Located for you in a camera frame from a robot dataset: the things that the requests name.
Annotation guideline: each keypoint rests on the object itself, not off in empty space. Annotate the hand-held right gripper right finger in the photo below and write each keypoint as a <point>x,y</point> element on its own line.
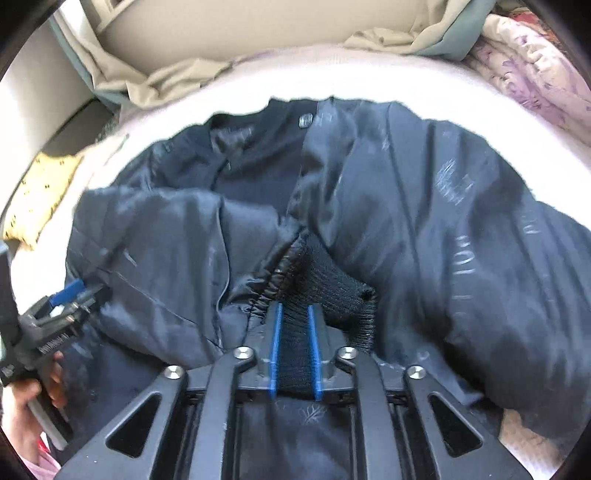
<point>316,350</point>

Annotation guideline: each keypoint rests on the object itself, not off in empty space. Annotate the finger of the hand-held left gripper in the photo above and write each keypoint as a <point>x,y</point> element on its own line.
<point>90,297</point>
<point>69,291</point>

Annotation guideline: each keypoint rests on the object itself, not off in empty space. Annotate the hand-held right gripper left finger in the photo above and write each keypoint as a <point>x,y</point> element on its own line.
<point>276,350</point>

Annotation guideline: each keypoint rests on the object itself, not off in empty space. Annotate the black padded jacket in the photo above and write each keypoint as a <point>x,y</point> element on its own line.
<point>415,207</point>

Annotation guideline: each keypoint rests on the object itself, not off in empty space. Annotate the person's left hand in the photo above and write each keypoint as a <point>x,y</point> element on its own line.
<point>21,406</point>

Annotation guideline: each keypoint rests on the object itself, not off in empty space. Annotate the yellow patterned pillow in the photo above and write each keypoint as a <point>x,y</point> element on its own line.
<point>41,198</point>

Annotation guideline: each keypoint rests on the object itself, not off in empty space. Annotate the beige sheet with green edge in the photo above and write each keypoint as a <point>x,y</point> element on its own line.
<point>184,81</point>

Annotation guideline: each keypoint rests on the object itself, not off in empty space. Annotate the white quilted bed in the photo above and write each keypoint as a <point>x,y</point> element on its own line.
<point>415,83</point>

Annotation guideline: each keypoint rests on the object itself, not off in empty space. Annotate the beige headboard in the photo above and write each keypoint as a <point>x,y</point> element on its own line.
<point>231,37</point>

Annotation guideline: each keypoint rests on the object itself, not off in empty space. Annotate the floral quilt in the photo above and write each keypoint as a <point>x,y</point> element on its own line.
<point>531,69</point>

